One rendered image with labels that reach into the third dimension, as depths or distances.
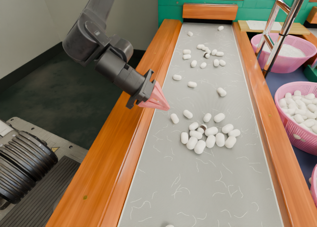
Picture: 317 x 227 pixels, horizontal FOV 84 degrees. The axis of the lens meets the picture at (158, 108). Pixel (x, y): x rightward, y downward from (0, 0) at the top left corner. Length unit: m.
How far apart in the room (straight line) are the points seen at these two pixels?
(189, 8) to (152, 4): 1.04
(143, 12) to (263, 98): 1.80
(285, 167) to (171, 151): 0.25
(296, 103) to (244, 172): 0.34
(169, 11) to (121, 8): 1.13
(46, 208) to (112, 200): 0.42
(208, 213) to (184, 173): 0.09
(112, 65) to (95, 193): 0.26
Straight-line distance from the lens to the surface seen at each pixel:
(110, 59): 0.40
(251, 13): 1.26
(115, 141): 0.46
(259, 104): 0.60
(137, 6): 2.22
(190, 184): 0.42
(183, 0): 1.22
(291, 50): 1.08
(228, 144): 0.47
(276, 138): 0.53
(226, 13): 1.18
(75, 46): 0.41
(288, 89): 0.75
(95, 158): 0.44
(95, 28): 0.41
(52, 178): 0.83
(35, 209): 0.80
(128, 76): 0.40
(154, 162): 0.44
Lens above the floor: 1.12
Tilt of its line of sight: 44 degrees down
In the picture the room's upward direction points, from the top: 2 degrees counter-clockwise
